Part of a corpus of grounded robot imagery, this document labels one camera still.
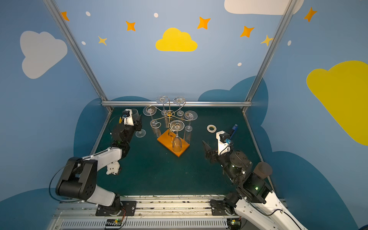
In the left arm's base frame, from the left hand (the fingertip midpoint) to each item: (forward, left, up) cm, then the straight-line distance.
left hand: (135, 114), depth 86 cm
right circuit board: (-52, -57, -27) cm, 82 cm away
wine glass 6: (-9, -33, +9) cm, 35 cm away
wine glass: (-3, -1, -16) cm, 16 cm away
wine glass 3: (-7, -12, +10) cm, 18 cm away
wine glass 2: (-16, -26, +9) cm, 32 cm away
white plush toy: (-26, +12, -19) cm, 35 cm away
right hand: (-23, -44, +10) cm, 50 cm away
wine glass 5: (+2, -27, +10) cm, 29 cm away
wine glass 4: (+3, -18, +10) cm, 20 cm away
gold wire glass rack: (-4, -17, -23) cm, 29 cm away
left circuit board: (-52, +6, -27) cm, 59 cm away
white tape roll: (+5, -50, -23) cm, 55 cm away
